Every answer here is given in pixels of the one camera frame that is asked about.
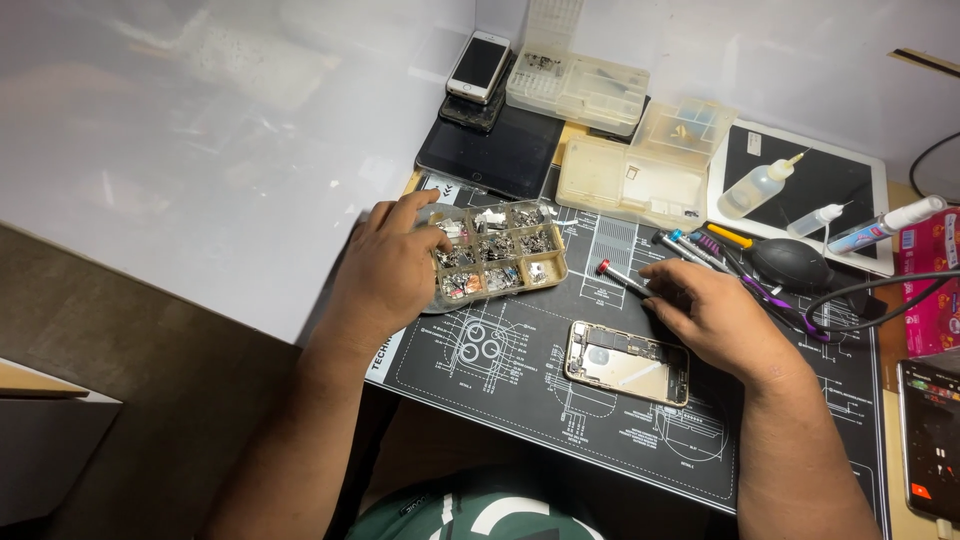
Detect person's left hand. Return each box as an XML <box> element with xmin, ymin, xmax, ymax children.
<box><xmin>318</xmin><ymin>189</ymin><xmax>453</xmax><ymax>355</ymax></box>

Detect person's right hand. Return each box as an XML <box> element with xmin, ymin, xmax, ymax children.
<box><xmin>639</xmin><ymin>258</ymin><xmax>807</xmax><ymax>388</ymax></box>

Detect clear compartment parts box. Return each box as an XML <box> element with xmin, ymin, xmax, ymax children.
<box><xmin>429</xmin><ymin>199</ymin><xmax>569</xmax><ymax>306</ymax></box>

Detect red-capped silver screwdriver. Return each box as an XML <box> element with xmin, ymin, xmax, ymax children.
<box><xmin>596</xmin><ymin>258</ymin><xmax>657</xmax><ymax>298</ymax></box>

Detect heap of small metal parts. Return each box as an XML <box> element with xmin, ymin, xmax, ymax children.
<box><xmin>436</xmin><ymin>207</ymin><xmax>555</xmax><ymax>298</ymax></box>

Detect black tablet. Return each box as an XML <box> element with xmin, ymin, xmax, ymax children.
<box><xmin>414</xmin><ymin>101</ymin><xmax>566</xmax><ymax>201</ymax></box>

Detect black cracked smartphone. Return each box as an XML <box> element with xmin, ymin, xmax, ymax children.
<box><xmin>438</xmin><ymin>52</ymin><xmax>516</xmax><ymax>135</ymax></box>

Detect white smartphone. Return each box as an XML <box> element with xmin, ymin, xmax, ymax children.
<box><xmin>446</xmin><ymin>30</ymin><xmax>512</xmax><ymax>105</ymax></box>

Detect clear plastic screw organizer box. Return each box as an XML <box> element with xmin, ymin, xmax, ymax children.
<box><xmin>505</xmin><ymin>0</ymin><xmax>651</xmax><ymax>138</ymax></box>

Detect black printed repair mat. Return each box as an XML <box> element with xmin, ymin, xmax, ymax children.
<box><xmin>365</xmin><ymin>168</ymin><xmax>894</xmax><ymax>538</ymax></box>

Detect yellowed plastic organizer box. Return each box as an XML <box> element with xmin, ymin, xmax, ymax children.
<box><xmin>555</xmin><ymin>98</ymin><xmax>739</xmax><ymax>233</ymax></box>

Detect grey-capped silver screwdriver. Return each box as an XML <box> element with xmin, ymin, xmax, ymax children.
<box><xmin>651</xmin><ymin>231</ymin><xmax>712</xmax><ymax>270</ymax></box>

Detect opened gold phone body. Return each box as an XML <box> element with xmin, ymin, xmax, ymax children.
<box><xmin>563</xmin><ymin>321</ymin><xmax>690</xmax><ymax>409</ymax></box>

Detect blue-capped silver screwdriver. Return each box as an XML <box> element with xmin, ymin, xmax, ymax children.
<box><xmin>669</xmin><ymin>228</ymin><xmax>735</xmax><ymax>276</ymax></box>

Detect purple-capped screwdriver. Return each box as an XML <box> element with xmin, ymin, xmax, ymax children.
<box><xmin>688</xmin><ymin>231</ymin><xmax>751</xmax><ymax>280</ymax></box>

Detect person's green shirt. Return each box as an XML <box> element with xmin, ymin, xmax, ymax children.
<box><xmin>345</xmin><ymin>465</ymin><xmax>610</xmax><ymax>540</ymax></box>

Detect large needle-tip squeeze bottle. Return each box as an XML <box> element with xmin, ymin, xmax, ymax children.
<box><xmin>717</xmin><ymin>148</ymin><xmax>813</xmax><ymax>221</ymax></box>

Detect purple black tweezers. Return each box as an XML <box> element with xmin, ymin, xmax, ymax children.
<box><xmin>738</xmin><ymin>271</ymin><xmax>832</xmax><ymax>344</ymax></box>

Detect black rubber air blower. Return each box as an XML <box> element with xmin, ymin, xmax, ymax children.
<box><xmin>750</xmin><ymin>237</ymin><xmax>889</xmax><ymax>321</ymax></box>

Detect small needle-tip squeeze bottle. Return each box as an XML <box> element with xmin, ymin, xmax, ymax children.
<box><xmin>786</xmin><ymin>201</ymin><xmax>855</xmax><ymax>240</ymax></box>

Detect white-framed tablet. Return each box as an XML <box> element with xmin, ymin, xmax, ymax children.
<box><xmin>706</xmin><ymin>118</ymin><xmax>896</xmax><ymax>278</ymax></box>

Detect white glue tube blue label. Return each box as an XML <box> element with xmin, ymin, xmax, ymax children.
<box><xmin>826</xmin><ymin>195</ymin><xmax>949</xmax><ymax>255</ymax></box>

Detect pink printed carton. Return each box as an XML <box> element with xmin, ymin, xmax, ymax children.
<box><xmin>897</xmin><ymin>207</ymin><xmax>960</xmax><ymax>358</ymax></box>

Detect black tape strip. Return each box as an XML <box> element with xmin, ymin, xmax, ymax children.
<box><xmin>888</xmin><ymin>48</ymin><xmax>960</xmax><ymax>81</ymax></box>

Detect smartphone with lit screen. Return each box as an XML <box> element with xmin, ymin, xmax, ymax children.
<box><xmin>896</xmin><ymin>351</ymin><xmax>960</xmax><ymax>526</ymax></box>

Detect yellow-handled tool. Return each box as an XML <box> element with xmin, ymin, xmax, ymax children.
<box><xmin>706</xmin><ymin>222</ymin><xmax>754</xmax><ymax>250</ymax></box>

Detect thick black cable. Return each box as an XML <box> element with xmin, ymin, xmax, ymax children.
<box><xmin>803</xmin><ymin>267</ymin><xmax>960</xmax><ymax>336</ymax></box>

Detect thin black cable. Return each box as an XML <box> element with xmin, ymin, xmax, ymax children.
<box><xmin>909</xmin><ymin>130</ymin><xmax>960</xmax><ymax>205</ymax></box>

